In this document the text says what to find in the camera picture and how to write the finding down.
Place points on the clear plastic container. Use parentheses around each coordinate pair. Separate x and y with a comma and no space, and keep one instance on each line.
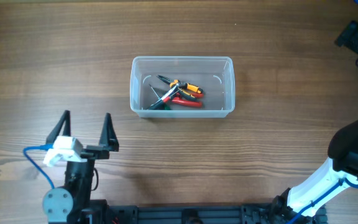
(213,74)

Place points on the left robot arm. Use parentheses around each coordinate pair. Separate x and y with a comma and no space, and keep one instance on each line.
(71,202)

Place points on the orange black needle-nose pliers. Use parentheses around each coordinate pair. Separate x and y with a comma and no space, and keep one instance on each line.
(187,91)

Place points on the green handle screwdriver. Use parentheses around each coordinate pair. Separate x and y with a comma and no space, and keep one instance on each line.
(166,106)

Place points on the silver combination wrench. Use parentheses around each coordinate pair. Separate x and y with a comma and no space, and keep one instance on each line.
(168,96)

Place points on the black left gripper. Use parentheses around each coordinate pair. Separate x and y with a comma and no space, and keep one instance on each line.
(107,140)

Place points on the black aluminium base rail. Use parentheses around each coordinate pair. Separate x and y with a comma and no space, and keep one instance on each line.
(243,214)

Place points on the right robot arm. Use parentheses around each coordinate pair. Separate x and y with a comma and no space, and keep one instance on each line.
(305,202)

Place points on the red handle snips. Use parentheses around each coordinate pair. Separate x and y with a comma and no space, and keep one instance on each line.
(177,99)

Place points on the black red-collar screwdriver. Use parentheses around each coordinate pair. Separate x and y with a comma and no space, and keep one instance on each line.
(153,106)

